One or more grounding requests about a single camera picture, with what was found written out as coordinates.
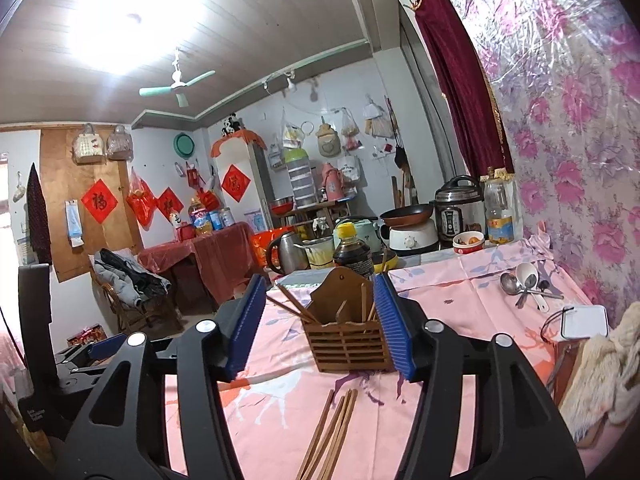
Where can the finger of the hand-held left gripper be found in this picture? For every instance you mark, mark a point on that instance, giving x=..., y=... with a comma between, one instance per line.
x=106, y=345

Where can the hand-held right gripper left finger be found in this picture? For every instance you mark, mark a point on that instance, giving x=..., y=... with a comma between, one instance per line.
x=247, y=330

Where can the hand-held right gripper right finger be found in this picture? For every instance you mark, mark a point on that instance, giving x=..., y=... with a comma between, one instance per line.
x=395, y=330

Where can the slim wooden chopstick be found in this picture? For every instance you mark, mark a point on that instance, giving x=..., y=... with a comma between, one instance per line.
x=297, y=302
x=372, y=312
x=342, y=312
x=290, y=307

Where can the wooden utensil holder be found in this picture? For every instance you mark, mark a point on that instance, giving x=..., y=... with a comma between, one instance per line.
x=345, y=345

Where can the pile of wooden chopsticks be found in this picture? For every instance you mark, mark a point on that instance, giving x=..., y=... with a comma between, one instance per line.
x=345, y=412

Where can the red gift box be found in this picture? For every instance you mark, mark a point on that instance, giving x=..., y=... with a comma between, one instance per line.
x=87, y=336

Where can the wooden chair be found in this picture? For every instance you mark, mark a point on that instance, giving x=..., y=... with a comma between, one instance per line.
x=125, y=315

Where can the pink deer print tablecloth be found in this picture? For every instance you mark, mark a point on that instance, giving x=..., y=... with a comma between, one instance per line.
x=440, y=285

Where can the yellow pan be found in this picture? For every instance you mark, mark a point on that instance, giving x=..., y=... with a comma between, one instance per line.
x=387, y=261

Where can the grey folded cloth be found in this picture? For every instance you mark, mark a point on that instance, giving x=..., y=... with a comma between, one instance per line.
x=295, y=278

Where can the pile of jackets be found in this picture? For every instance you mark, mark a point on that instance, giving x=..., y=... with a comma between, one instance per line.
x=125, y=275

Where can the red covered table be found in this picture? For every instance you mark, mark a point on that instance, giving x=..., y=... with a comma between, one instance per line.
x=220, y=260

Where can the soy sauce bottle yellow cap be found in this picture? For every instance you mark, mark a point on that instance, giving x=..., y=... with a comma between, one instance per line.
x=352, y=255

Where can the stainless steel kettle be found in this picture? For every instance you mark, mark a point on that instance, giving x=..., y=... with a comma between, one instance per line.
x=290, y=255

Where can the white electric cooker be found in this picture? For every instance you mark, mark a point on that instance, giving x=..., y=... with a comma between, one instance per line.
x=415, y=240

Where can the green rice cooker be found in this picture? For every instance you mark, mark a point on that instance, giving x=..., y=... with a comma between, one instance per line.
x=367, y=232

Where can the cream cooking pot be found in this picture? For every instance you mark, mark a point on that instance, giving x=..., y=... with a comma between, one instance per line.
x=320, y=255

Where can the blue white hanging packet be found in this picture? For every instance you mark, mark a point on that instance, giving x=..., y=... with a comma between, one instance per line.
x=74, y=222

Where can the dark hanging garment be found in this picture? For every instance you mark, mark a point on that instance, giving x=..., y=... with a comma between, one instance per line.
x=39, y=215

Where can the red white bowl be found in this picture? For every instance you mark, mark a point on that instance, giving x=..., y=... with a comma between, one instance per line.
x=469, y=247

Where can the blue label jar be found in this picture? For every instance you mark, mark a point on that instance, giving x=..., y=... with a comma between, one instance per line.
x=215, y=221

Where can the clear jar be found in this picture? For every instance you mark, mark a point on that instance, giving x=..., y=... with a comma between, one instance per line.
x=227, y=217

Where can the brown frying pan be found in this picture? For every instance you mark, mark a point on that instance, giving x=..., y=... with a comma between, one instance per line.
x=405, y=215

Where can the large cooking oil bottle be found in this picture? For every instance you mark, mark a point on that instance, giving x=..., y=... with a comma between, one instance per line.
x=200, y=220

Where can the metal spoon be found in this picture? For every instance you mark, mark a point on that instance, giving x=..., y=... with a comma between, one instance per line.
x=509, y=282

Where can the red basin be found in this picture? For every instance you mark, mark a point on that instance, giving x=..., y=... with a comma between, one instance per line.
x=281, y=206

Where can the black silver pressure cooker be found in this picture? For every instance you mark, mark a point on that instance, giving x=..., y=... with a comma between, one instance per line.
x=452, y=215

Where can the large red diamond paper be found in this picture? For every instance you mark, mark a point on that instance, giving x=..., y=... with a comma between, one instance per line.
x=100, y=201

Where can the wooden shelf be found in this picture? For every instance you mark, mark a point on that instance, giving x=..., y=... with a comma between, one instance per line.
x=320, y=207

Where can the red diamond refrigerator sticker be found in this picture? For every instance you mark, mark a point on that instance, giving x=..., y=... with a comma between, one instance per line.
x=236, y=183

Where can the clear plastic oil bottle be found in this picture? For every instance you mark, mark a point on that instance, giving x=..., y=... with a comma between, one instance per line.
x=499, y=225

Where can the small red diamond paper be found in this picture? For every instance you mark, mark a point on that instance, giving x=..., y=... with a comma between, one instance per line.
x=170, y=204

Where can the red plastic bag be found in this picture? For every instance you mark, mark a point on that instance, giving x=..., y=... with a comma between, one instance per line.
x=139, y=200

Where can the small dark spoon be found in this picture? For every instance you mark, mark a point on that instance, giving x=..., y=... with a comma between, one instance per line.
x=543, y=286

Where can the pink thermos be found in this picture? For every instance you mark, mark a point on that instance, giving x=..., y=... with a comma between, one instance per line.
x=332, y=185

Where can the stacked steamer green lid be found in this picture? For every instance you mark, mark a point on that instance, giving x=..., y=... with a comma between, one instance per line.
x=300, y=180

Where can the white tote bag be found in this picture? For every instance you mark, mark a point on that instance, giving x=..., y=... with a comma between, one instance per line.
x=350, y=175

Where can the brown leather pouch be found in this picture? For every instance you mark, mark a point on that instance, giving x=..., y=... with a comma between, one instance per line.
x=565, y=370

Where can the white refrigerator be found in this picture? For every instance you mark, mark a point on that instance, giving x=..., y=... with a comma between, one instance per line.
x=247, y=155

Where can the white handbag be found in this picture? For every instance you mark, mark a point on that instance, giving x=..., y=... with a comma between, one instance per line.
x=88, y=145

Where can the orange cloth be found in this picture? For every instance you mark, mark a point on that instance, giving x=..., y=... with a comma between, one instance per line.
x=220, y=142

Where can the clear handbag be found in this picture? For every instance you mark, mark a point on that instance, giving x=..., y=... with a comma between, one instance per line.
x=119, y=144

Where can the green round plate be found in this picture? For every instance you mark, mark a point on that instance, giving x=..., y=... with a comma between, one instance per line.
x=184, y=145

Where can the beige hanging hat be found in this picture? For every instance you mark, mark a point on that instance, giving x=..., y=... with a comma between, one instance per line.
x=328, y=140

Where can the hanging plastic bag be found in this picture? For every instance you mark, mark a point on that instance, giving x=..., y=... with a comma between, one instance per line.
x=291, y=132
x=350, y=130
x=378, y=120

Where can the panda plush toy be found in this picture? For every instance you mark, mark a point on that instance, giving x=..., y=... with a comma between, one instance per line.
x=231, y=125

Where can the cream knitted cloth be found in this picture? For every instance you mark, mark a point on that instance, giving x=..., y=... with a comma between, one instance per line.
x=610, y=365

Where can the dark red curtain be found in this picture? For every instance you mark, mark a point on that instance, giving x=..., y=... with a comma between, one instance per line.
x=460, y=85

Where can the green ceiling fan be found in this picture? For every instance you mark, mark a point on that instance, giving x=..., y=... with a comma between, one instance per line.
x=175, y=82

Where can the round ceiling lamp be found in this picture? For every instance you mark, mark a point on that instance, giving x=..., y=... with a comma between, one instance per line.
x=135, y=30

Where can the wooden wall board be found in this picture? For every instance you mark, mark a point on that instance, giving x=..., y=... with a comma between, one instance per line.
x=55, y=185

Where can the white wall lamp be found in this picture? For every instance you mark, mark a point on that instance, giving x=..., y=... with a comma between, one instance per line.
x=290, y=82

